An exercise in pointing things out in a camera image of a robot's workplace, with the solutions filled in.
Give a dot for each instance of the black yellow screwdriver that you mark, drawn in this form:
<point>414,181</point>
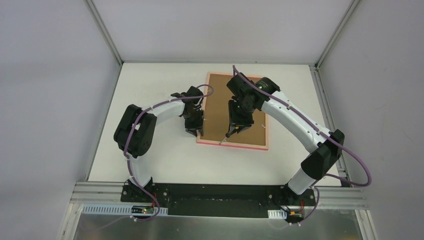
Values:
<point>225,138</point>

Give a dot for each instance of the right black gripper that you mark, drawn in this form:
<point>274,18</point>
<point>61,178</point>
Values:
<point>240,122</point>

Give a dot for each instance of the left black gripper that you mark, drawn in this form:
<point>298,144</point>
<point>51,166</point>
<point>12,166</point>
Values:
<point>193,123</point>

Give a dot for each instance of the right white cable duct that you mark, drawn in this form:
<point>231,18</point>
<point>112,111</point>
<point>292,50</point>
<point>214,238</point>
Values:
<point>277,214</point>

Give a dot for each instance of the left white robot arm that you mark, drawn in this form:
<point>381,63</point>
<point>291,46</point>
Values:
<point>135,131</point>

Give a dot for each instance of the left white cable duct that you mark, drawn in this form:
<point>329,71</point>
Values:
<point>123,210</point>

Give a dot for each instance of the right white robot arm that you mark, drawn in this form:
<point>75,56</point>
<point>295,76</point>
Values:
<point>323,145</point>

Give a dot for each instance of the pink wooden photo frame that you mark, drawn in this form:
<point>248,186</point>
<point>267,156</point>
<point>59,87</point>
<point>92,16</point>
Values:
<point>216,119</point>

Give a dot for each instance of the white cable duct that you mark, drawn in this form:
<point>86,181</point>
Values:
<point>123,210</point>
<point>277,214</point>

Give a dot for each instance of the aluminium front rail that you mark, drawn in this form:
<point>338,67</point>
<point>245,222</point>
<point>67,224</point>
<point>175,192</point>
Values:
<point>342,198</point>

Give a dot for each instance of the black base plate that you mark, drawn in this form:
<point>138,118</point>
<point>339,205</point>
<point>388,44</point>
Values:
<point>217,200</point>

